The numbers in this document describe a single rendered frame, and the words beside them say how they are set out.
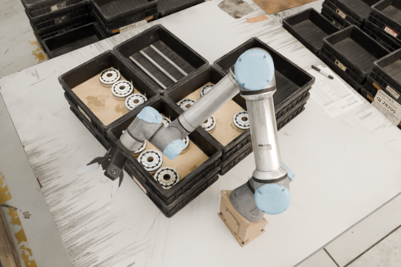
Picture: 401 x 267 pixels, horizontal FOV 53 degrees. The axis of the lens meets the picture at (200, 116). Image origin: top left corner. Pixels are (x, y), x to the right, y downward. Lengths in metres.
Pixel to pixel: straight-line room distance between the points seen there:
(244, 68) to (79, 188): 0.97
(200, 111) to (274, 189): 0.37
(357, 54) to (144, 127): 1.96
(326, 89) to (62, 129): 1.36
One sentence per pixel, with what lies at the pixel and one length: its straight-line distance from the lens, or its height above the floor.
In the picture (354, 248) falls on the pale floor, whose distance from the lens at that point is 2.58.
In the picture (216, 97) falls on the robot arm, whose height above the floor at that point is 1.21.
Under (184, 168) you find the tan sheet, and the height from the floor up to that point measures 0.83.
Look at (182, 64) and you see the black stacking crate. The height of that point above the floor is 0.83.
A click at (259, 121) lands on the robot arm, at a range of 1.26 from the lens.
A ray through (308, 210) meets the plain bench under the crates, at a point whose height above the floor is 0.70.
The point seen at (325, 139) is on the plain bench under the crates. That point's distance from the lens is 2.01.
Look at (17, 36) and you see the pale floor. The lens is 3.79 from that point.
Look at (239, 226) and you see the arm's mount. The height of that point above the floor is 0.82.
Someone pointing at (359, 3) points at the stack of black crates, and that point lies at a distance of 3.46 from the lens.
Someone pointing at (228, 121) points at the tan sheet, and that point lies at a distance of 1.82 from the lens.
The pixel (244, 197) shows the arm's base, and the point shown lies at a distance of 1.49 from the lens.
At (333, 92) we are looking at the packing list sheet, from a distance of 2.22.
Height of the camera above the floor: 2.27
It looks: 52 degrees down
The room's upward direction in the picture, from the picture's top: 1 degrees clockwise
